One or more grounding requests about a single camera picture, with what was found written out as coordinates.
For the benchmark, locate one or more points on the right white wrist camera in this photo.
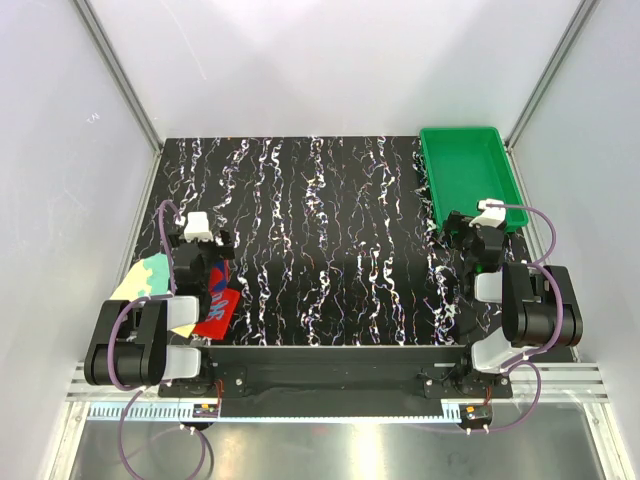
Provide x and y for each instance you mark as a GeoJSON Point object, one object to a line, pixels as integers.
{"type": "Point", "coordinates": [491, 214]}

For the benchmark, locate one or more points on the red and blue towel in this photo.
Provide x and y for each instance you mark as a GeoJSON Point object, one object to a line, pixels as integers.
{"type": "Point", "coordinates": [220, 303]}

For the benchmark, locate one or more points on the green plastic bin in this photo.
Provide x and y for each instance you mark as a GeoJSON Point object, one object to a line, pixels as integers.
{"type": "Point", "coordinates": [465, 165]}

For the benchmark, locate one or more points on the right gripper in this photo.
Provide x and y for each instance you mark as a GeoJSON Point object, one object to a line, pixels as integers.
{"type": "Point", "coordinates": [456, 222]}

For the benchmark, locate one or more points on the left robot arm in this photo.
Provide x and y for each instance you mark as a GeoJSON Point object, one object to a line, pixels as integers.
{"type": "Point", "coordinates": [185, 291]}

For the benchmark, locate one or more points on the yellow and green towel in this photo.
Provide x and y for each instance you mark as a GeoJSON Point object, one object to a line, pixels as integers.
{"type": "Point", "coordinates": [150, 277]}

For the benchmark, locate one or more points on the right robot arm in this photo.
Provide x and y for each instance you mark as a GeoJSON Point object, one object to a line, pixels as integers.
{"type": "Point", "coordinates": [539, 307]}

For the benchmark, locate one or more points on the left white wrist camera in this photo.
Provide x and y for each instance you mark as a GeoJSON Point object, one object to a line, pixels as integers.
{"type": "Point", "coordinates": [197, 227]}

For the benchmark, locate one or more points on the aluminium rail frame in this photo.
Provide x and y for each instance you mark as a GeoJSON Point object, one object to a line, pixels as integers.
{"type": "Point", "coordinates": [579, 382]}

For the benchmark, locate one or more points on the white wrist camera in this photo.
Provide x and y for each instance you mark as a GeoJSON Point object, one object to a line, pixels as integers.
{"type": "Point", "coordinates": [491, 214]}
{"type": "Point", "coordinates": [197, 227]}

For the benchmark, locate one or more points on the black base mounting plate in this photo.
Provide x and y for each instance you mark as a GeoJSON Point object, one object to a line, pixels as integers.
{"type": "Point", "coordinates": [319, 405]}

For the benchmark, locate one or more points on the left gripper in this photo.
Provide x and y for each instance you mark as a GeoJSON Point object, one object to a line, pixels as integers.
{"type": "Point", "coordinates": [222, 251]}

